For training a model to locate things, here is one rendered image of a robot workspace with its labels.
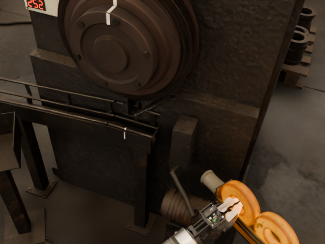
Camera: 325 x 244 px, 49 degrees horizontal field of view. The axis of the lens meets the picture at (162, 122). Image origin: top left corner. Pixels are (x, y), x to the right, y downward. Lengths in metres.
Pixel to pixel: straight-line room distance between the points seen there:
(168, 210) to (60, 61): 0.74
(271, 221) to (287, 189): 1.14
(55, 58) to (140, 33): 0.61
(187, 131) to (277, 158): 1.20
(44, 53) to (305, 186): 1.66
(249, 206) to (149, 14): 0.67
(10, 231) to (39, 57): 0.95
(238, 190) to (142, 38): 0.57
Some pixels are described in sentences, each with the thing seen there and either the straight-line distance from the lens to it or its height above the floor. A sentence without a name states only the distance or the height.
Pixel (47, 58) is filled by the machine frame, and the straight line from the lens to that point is 1.57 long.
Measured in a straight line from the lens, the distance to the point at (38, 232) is 2.04.
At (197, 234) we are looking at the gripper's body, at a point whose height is 0.73.
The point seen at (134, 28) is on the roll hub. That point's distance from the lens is 1.03.
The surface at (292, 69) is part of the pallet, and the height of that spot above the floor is 0.14.
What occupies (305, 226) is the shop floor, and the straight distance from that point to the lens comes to 2.19.
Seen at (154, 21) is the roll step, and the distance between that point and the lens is 1.06.
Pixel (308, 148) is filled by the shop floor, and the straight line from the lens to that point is 2.58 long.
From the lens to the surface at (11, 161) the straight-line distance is 1.55.
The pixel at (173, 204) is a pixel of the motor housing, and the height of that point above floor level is 0.53.
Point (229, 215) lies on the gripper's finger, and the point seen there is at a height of 0.72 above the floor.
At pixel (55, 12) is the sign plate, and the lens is 1.46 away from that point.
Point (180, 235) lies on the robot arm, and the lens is 1.18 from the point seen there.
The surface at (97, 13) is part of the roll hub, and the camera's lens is 1.07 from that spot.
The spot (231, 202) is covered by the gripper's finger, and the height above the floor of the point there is 0.72.
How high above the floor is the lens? 1.74
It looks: 44 degrees down
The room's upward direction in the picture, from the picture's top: 4 degrees clockwise
